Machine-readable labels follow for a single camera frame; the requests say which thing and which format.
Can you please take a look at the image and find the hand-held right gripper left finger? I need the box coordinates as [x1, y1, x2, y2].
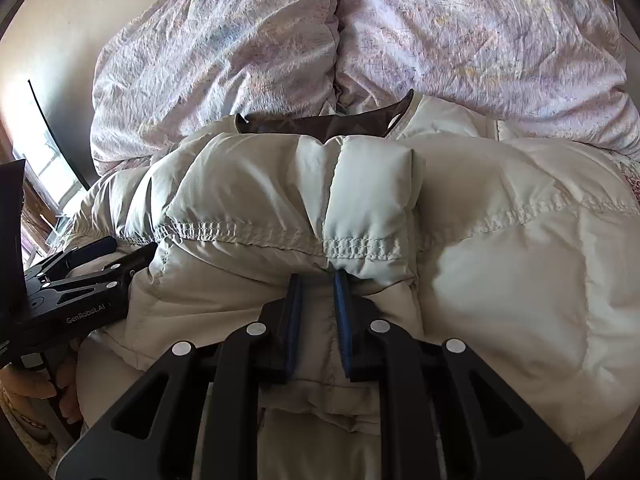
[56, 273, 306, 480]

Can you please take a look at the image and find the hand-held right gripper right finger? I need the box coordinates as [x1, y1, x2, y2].
[332, 270, 586, 480]

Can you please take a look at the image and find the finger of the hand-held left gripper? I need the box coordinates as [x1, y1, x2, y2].
[29, 236, 119, 284]
[44, 243, 160, 307]

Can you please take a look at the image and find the white puffer jacket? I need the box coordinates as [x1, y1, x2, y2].
[62, 89, 640, 480]

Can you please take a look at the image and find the person's left hand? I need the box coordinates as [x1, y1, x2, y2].
[0, 349, 84, 426]

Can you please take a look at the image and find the dark flat panel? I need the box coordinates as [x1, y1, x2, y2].
[27, 79, 94, 192]

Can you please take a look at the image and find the lilac floral duvet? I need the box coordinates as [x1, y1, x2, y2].
[90, 0, 640, 177]

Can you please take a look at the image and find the floral bed sheet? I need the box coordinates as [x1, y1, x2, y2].
[0, 152, 640, 476]

